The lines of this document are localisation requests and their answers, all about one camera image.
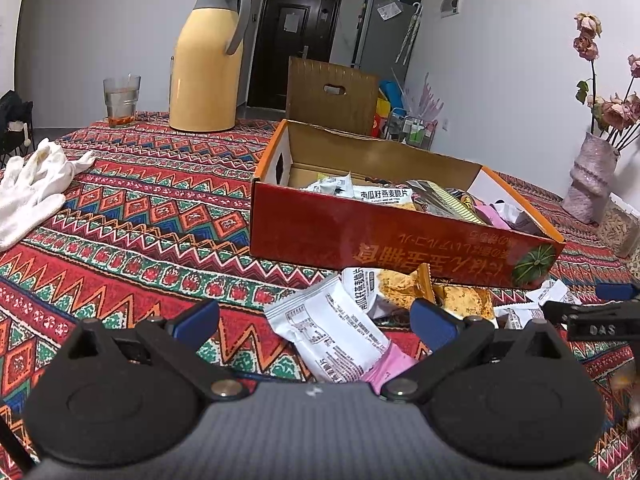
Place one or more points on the large white snack packet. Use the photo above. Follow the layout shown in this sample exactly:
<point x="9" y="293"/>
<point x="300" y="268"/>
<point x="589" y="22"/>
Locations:
<point x="325" y="330"/>

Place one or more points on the black folding chair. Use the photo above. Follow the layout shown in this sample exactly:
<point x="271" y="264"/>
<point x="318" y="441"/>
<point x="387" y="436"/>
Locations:
<point x="12" y="110"/>

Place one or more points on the patterned tablecloth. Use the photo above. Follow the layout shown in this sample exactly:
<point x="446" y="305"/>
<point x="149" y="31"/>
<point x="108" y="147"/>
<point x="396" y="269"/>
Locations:
<point x="150" y="220"/>

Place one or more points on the white glove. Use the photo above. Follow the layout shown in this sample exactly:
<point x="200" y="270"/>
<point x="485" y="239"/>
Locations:
<point x="25" y="210"/>
<point x="55" y="165"/>

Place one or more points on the small white snack packet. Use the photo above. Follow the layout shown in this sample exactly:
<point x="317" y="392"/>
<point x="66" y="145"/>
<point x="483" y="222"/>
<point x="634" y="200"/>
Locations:
<point x="517" y="316"/>
<point x="547" y="291"/>

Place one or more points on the clear jar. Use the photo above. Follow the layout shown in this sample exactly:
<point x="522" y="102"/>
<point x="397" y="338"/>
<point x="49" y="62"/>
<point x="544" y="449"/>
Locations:
<point x="620" y="230"/>

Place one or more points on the dark entrance door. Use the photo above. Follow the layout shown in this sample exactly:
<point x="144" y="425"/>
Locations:
<point x="272" y="60"/>

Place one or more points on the metal rack cart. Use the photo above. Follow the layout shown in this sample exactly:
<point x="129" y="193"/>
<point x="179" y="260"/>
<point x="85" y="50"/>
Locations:
<point x="410" y="130"/>

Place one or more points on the white door notice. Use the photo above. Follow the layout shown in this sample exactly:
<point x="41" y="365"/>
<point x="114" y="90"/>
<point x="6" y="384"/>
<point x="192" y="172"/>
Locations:
<point x="293" y="19"/>

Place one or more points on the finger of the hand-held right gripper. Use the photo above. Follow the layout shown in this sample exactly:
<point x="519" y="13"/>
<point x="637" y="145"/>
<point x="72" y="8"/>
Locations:
<point x="557" y="310"/>
<point x="620" y="291"/>

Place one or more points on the glass cup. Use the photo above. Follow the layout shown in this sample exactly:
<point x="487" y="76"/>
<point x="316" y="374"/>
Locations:
<point x="121" y="105"/>

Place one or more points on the dried pink roses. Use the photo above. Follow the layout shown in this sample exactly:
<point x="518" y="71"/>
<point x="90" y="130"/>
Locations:
<point x="617" y="112"/>

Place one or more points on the yellow thermos jug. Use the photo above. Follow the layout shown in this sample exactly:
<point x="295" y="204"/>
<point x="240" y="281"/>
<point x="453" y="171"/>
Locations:
<point x="205" y="80"/>

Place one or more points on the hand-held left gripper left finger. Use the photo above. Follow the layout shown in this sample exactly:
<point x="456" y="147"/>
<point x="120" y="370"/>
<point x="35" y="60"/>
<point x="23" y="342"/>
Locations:
<point x="195" y="322"/>

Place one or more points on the wooden chair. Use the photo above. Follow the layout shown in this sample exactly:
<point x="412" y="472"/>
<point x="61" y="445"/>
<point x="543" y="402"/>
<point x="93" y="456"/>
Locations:
<point x="310" y="95"/>

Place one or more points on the pile of snack packets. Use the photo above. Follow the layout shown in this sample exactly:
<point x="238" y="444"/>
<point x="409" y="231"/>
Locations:
<point x="385" y="195"/>

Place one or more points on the white black-label snack packet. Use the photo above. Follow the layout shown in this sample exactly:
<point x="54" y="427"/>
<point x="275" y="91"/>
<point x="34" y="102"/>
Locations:
<point x="365" y="290"/>

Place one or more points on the orange crisp snack packet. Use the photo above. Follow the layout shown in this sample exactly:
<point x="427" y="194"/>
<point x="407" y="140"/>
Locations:
<point x="465" y="300"/>
<point x="400" y="285"/>

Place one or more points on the grey fridge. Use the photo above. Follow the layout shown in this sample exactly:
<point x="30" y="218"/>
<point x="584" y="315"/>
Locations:
<point x="380" y="45"/>

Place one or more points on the orange cardboard box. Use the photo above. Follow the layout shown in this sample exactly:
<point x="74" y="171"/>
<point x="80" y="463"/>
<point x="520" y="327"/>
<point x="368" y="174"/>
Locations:
<point x="350" y="240"/>

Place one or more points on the clear plastic pouch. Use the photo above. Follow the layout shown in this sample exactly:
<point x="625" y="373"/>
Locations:
<point x="390" y="11"/>

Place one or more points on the blue plastic board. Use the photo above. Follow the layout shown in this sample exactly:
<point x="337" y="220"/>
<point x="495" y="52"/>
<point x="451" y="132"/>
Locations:
<point x="391" y="95"/>

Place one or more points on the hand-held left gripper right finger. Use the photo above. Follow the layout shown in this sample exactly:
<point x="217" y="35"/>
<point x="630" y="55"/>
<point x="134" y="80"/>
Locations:
<point x="432" y="325"/>

